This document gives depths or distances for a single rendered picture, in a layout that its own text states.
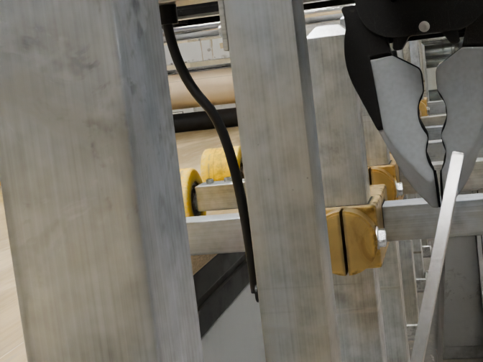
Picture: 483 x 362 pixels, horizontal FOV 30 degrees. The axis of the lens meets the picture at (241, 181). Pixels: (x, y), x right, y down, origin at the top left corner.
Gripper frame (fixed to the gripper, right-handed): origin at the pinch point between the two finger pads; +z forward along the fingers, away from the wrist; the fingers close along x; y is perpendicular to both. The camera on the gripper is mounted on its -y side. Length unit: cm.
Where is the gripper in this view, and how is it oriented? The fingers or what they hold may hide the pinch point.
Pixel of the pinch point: (439, 187)
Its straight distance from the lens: 52.3
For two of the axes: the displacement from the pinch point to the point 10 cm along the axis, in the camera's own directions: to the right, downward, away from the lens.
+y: 2.2, -1.4, 9.6
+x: -9.7, 0.9, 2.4
